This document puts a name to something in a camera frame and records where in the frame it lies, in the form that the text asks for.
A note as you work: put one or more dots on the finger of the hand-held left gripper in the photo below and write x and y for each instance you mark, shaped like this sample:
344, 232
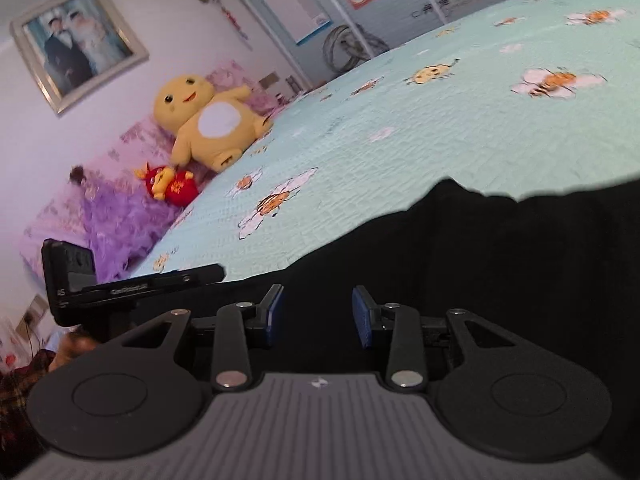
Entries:
195, 274

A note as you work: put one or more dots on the blue bordered paper poster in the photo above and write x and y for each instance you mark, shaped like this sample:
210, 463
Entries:
295, 7

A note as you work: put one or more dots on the person's left forearm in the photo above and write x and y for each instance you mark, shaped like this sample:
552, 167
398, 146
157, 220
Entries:
25, 385

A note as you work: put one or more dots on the person's left hand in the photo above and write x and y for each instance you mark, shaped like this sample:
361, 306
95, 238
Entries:
75, 347

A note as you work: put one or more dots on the red plush toy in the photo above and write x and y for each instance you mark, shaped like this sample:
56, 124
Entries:
175, 187

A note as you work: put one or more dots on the white sliding door wardrobe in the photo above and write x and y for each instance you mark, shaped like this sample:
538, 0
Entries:
390, 15

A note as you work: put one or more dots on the doll in purple dress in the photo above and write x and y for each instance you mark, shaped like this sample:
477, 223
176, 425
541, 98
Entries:
115, 225

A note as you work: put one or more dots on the framed wedding photo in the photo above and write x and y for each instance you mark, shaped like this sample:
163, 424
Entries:
75, 50

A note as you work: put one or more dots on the pink floral blanket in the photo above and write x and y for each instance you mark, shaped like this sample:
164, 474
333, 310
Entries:
130, 145

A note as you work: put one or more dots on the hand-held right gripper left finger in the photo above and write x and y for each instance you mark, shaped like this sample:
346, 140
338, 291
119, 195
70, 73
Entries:
274, 312

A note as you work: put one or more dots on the beige wall socket plate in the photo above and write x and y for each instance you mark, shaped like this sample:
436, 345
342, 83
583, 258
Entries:
268, 80

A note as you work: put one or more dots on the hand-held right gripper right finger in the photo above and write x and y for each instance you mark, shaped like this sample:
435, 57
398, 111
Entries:
362, 315

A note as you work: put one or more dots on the yellow plush toy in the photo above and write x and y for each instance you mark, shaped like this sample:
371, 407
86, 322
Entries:
215, 120

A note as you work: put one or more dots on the black pants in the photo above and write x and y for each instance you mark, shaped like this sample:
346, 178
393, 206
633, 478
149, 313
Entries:
500, 260

